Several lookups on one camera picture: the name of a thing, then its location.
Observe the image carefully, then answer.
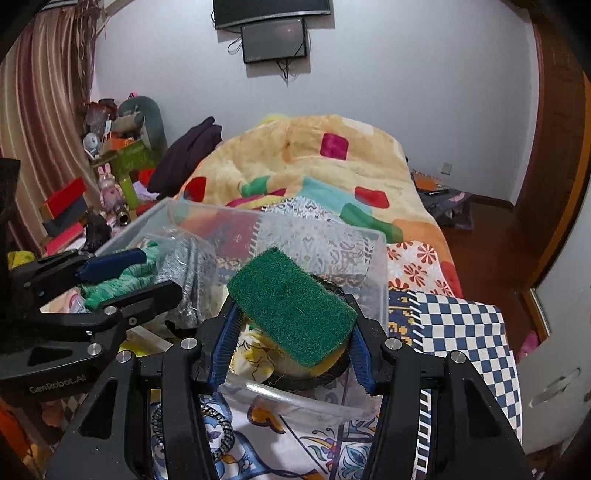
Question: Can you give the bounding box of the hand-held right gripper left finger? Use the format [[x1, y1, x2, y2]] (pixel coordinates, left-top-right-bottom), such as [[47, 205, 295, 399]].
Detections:
[[44, 295, 243, 480]]

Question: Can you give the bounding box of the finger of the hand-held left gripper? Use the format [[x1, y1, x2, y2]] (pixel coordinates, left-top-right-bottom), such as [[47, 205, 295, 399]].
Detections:
[[36, 279, 184, 358], [10, 247, 147, 302]]

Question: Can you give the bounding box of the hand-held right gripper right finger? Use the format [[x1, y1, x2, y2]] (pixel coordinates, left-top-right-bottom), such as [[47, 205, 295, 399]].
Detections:
[[344, 293, 539, 480]]

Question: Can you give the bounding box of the green scouring sponge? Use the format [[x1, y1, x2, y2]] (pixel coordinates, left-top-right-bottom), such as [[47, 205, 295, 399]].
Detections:
[[227, 247, 358, 370]]

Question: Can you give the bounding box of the clear plastic storage box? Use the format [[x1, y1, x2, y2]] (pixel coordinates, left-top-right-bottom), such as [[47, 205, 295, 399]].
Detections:
[[95, 198, 391, 422]]

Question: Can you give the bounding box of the pink soft item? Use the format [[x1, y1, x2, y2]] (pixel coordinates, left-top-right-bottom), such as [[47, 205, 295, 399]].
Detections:
[[517, 329, 539, 361]]

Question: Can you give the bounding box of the green knit cloth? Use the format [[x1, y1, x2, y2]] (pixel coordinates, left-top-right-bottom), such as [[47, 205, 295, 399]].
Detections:
[[81, 241, 161, 311]]

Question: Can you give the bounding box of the yellow patterned cloth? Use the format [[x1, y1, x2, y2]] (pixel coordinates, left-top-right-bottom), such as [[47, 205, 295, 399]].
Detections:
[[230, 322, 279, 385]]

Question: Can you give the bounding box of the black toy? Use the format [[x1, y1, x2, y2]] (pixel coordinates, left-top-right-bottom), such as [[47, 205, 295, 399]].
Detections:
[[85, 214, 112, 253]]

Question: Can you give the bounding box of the grey knit cloth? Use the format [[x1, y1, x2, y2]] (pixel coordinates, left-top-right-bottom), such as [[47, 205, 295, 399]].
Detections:
[[154, 236, 219, 329]]

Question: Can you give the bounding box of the red box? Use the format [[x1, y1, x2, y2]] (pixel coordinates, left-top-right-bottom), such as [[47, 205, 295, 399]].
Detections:
[[41, 177, 89, 221], [43, 223, 88, 256]]

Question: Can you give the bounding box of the green cylinder container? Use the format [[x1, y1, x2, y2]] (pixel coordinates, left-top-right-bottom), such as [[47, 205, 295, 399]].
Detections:
[[120, 174, 139, 207]]

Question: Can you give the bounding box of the pink bunny doll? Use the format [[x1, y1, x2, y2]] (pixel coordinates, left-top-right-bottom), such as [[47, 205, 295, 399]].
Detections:
[[97, 163, 124, 214]]

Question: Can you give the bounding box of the blue white checkered cloth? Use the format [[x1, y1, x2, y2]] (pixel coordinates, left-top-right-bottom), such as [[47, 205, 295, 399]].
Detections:
[[387, 290, 523, 480]]

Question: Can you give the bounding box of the dark purple garment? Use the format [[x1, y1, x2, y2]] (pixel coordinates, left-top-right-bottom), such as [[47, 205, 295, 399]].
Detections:
[[146, 116, 223, 200]]

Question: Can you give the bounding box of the grey green plush toy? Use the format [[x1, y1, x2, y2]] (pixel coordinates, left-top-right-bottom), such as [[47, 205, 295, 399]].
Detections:
[[115, 95, 168, 154]]

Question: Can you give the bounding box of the striped brown curtain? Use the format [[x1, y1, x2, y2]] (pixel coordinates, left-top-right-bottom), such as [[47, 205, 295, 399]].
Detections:
[[0, 4, 110, 256]]

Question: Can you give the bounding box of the orange notebook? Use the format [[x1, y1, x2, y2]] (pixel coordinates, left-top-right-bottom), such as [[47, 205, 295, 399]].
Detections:
[[412, 171, 450, 192]]

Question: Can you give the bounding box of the white door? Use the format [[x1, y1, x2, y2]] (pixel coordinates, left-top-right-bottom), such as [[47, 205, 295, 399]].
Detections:
[[516, 249, 591, 454]]

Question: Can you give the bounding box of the yellow blanket with coloured squares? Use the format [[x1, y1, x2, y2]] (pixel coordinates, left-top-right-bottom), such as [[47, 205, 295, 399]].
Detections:
[[178, 113, 463, 297]]

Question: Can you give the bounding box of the black monitor cable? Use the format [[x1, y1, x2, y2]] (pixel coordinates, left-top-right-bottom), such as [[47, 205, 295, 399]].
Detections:
[[276, 58, 297, 86]]

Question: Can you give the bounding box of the small black wall monitor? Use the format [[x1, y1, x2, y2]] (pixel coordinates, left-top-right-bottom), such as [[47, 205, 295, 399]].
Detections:
[[241, 17, 309, 64]]

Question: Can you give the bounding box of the brown wooden door frame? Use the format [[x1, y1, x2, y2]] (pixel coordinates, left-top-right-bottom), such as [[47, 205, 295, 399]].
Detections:
[[512, 21, 591, 297]]

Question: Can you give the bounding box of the black wall television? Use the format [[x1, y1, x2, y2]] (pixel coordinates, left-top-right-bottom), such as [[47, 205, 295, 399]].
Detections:
[[212, 0, 333, 30]]

